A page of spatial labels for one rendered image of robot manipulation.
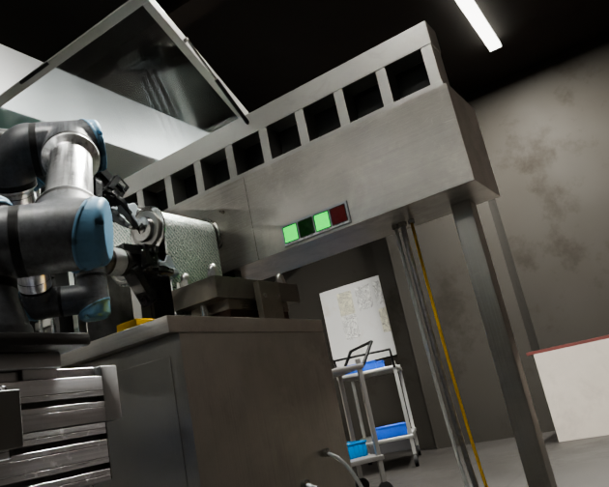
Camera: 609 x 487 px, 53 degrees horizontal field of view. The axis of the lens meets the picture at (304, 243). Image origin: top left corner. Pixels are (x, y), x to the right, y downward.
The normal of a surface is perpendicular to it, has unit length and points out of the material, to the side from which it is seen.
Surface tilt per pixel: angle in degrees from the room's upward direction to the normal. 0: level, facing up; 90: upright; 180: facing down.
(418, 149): 90
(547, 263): 90
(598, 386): 90
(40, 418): 90
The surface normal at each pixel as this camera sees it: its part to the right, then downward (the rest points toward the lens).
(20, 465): 0.83, -0.30
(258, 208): -0.55, -0.12
